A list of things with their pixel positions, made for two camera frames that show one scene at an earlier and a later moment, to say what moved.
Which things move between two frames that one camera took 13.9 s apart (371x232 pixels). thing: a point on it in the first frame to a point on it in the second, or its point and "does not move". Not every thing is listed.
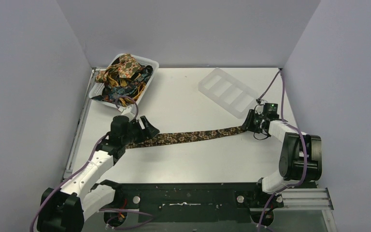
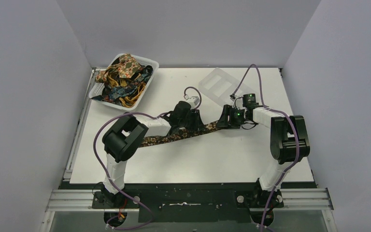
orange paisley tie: (126, 68) does not move
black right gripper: (247, 125) to (227, 110)
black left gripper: (142, 132) to (193, 119)
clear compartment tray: (228, 92) does not move
